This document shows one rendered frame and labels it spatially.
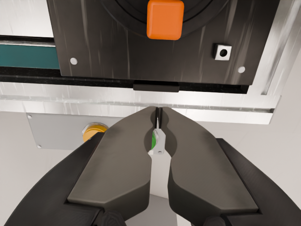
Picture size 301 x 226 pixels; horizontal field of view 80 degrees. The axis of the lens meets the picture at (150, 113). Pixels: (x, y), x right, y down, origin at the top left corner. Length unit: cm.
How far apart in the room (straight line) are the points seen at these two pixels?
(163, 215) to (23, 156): 38
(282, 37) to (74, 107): 28
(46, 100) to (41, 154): 24
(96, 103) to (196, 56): 15
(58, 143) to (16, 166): 27
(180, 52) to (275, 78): 13
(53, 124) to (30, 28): 14
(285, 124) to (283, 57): 22
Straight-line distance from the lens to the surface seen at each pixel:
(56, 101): 29
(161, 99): 25
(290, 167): 57
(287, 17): 27
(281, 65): 28
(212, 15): 20
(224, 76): 24
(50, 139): 33
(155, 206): 53
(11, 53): 31
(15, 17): 33
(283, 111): 45
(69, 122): 30
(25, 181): 62
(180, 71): 23
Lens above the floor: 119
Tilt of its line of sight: 61 degrees down
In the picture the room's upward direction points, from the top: 177 degrees counter-clockwise
